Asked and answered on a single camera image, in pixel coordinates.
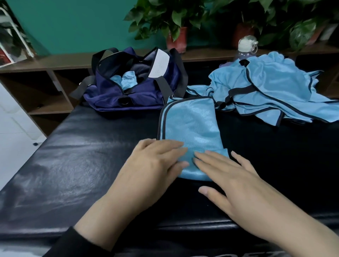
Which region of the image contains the person's left hand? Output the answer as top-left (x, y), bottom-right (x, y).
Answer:
top-left (103, 139), bottom-right (190, 215)

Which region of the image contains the person's right hand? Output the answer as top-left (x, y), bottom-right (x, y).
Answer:
top-left (192, 150), bottom-right (289, 234)

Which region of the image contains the light blue vest black trim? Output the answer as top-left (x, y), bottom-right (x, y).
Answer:
top-left (169, 51), bottom-right (339, 127)
top-left (157, 95), bottom-right (230, 182)
top-left (110, 70), bottom-right (139, 91)

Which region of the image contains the navy blue bag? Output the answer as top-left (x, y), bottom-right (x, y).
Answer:
top-left (70, 47), bottom-right (189, 113)

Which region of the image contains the clear bottle silver cap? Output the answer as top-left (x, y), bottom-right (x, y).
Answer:
top-left (237, 35), bottom-right (259, 60)

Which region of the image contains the black leather bench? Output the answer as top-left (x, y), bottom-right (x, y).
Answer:
top-left (0, 98), bottom-right (339, 257)

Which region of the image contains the wooden shelf cabinet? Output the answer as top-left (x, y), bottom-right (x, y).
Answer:
top-left (0, 42), bottom-right (339, 137)

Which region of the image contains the green plant in red pot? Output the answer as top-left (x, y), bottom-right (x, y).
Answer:
top-left (207, 0), bottom-right (276, 48)
top-left (124, 0), bottom-right (207, 54)

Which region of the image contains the green plant in white pot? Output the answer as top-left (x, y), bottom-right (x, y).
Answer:
top-left (275, 0), bottom-right (339, 52)

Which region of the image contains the white wheeled cart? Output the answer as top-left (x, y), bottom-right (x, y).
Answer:
top-left (0, 5), bottom-right (37, 67)

